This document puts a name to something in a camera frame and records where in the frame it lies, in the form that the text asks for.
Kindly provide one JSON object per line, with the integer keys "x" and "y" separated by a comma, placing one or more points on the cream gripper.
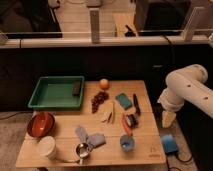
{"x": 168, "y": 118}

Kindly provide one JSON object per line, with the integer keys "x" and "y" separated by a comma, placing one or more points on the black handled brush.
{"x": 132, "y": 119}

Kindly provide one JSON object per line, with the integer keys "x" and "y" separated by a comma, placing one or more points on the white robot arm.
{"x": 185, "y": 84}

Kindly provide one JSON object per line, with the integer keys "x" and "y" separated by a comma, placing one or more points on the green plastic tray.
{"x": 55, "y": 93}

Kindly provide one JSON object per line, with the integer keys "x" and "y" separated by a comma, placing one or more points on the blue device on floor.
{"x": 169, "y": 144}

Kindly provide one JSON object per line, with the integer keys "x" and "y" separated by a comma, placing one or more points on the orange carrot toy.
{"x": 126, "y": 127}

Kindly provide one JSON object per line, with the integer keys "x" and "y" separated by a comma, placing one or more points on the blue small cup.
{"x": 127, "y": 143}

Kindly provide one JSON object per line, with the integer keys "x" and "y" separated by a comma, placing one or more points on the teal sponge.
{"x": 124, "y": 101}

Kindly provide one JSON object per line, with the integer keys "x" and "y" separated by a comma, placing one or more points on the dark grape bunch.
{"x": 99, "y": 99}

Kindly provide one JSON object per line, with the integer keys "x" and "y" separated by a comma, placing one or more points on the orange fruit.
{"x": 104, "y": 84}

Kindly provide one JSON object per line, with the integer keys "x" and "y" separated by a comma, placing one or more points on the grey blue cloth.
{"x": 94, "y": 140}

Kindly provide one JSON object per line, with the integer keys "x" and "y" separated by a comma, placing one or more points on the black rectangular block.
{"x": 76, "y": 88}

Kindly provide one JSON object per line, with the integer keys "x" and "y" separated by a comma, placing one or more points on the red brown bowl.
{"x": 41, "y": 125}

